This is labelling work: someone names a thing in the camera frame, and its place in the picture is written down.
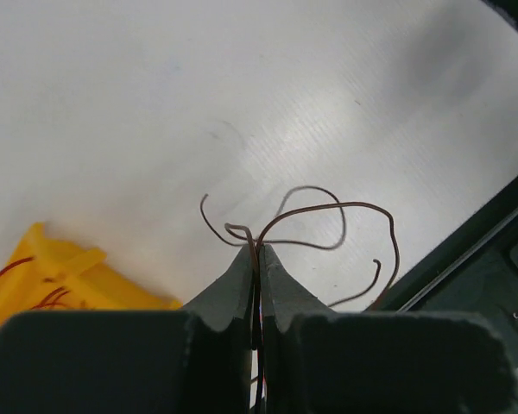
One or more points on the yellow plastic bin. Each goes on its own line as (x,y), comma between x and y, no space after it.
(47,274)

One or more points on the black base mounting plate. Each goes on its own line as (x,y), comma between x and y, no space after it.
(473,270)

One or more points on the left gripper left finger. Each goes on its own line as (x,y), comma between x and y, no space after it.
(193,360)

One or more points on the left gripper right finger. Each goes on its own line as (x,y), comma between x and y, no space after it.
(319,361)

